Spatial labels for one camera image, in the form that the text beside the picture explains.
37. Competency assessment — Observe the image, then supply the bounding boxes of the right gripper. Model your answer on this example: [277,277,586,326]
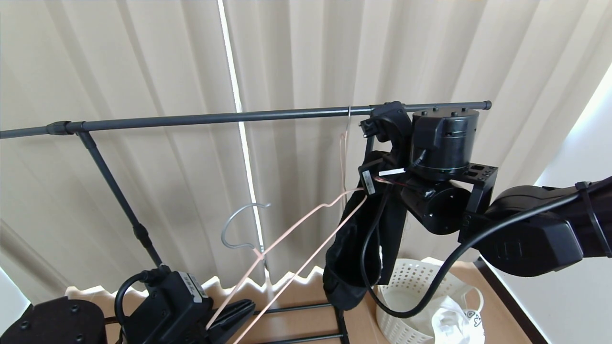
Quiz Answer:
[359,160,474,236]

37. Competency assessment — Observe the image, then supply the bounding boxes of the black shorts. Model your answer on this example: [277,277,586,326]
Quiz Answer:
[323,153,408,311]

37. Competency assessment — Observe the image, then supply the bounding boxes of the pink clothes hanger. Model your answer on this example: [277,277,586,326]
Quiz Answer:
[207,189,369,344]
[339,106,352,192]

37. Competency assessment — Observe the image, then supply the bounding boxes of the white laundry basket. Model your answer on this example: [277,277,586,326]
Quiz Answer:
[376,258,484,344]

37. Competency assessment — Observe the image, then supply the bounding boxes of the black clothes rack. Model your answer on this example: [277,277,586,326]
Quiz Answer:
[0,100,492,344]

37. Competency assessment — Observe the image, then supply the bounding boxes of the white printed garment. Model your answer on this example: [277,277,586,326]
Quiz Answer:
[410,287,484,344]

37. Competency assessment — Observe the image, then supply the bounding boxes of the beige curtain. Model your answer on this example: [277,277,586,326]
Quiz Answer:
[0,0,612,299]

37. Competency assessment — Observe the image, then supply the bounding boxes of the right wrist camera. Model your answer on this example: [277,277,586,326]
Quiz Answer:
[360,101,413,158]

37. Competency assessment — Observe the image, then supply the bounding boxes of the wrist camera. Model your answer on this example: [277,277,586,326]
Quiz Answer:
[127,271,213,344]
[360,101,413,158]

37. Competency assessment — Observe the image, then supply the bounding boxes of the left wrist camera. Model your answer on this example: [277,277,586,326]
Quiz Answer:
[127,271,213,344]

